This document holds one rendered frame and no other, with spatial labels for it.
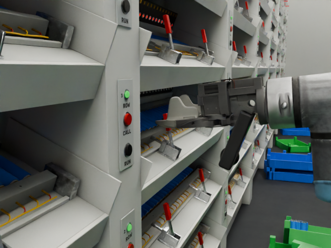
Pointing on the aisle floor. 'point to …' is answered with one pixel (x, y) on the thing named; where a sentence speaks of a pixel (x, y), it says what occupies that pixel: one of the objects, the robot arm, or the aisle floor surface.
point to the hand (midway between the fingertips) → (165, 124)
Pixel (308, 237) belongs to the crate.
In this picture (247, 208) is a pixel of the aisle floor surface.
